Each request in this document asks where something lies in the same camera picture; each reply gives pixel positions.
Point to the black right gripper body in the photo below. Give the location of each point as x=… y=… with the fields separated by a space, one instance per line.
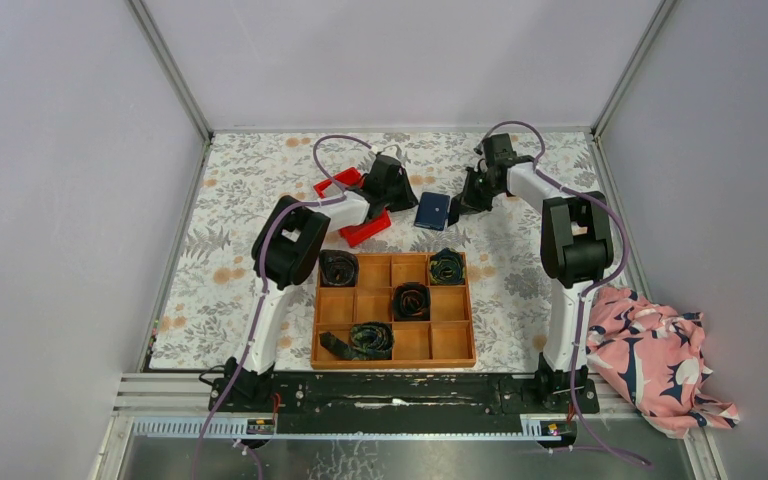
x=476 y=196

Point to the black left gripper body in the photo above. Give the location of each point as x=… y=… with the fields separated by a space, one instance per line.
x=396 y=192

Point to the red plastic bin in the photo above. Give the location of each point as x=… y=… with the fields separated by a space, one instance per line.
x=348 y=217

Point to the navy blue card holder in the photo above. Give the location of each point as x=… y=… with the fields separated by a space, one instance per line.
x=432 y=211

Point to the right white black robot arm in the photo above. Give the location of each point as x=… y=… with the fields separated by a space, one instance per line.
x=576 y=248

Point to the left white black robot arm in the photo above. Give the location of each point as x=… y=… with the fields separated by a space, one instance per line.
x=288 y=246

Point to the rolled dark tie top left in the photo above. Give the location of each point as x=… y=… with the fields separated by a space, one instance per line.
x=338 y=268

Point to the rolled dark tie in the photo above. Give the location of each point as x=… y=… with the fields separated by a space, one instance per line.
x=338 y=268
x=411 y=302

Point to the rolled dark tie centre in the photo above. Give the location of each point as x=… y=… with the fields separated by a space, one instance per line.
x=411 y=302

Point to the rolled green tie bottom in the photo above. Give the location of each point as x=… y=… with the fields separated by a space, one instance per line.
x=370 y=341

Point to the wooden compartment tray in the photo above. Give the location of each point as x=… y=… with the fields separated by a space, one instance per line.
x=379 y=311

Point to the pink floral cloth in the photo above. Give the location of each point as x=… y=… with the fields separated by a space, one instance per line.
x=652 y=355

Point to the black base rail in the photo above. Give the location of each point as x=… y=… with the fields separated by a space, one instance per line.
x=368 y=403

